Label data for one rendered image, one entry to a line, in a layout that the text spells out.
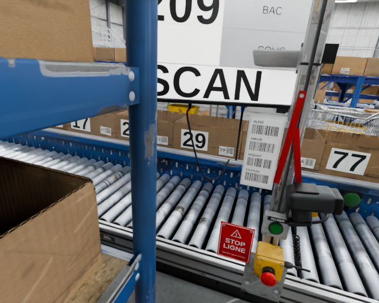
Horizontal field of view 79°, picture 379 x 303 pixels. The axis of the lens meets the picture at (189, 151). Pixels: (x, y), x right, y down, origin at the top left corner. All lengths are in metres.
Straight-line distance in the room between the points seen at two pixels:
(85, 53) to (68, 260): 0.17
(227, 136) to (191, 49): 0.68
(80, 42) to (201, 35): 0.49
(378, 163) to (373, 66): 4.76
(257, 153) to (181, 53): 0.33
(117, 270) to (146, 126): 0.16
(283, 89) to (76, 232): 0.62
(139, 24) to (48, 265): 0.20
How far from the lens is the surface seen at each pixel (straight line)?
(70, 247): 0.24
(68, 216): 0.22
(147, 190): 0.24
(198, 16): 0.67
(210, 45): 0.66
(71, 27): 0.19
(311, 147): 1.26
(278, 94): 0.71
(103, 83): 0.17
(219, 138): 1.26
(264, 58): 0.69
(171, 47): 0.66
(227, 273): 0.87
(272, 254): 0.73
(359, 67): 5.95
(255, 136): 0.61
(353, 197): 1.31
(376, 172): 1.37
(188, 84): 0.65
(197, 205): 1.09
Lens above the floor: 1.35
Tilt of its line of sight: 20 degrees down
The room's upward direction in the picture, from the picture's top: 3 degrees clockwise
